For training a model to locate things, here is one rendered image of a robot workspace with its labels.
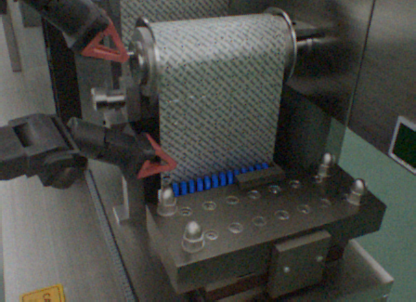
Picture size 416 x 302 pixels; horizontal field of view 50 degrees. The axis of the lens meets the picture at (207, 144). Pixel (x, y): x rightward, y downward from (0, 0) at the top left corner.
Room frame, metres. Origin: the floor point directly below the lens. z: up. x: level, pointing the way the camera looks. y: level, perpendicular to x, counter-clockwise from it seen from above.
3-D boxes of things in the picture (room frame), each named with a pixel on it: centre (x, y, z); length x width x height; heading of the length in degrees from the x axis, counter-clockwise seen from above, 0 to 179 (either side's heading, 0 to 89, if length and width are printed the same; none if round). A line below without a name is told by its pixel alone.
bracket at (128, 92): (0.74, 0.16, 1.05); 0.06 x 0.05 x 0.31; 114
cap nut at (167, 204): (0.60, 0.06, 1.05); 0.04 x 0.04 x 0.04
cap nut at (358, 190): (0.65, -0.28, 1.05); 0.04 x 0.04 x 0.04
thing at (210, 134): (0.72, -0.03, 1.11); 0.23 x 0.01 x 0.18; 114
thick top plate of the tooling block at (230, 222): (0.62, -0.11, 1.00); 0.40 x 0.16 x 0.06; 114
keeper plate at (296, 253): (0.55, -0.16, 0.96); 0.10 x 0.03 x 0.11; 114
